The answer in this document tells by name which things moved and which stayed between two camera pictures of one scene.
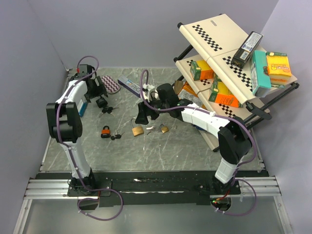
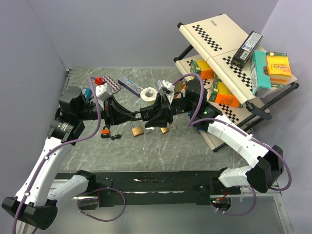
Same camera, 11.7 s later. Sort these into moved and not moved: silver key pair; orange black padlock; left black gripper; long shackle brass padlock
Moved: left black gripper
Not moved: orange black padlock; silver key pair; long shackle brass padlock
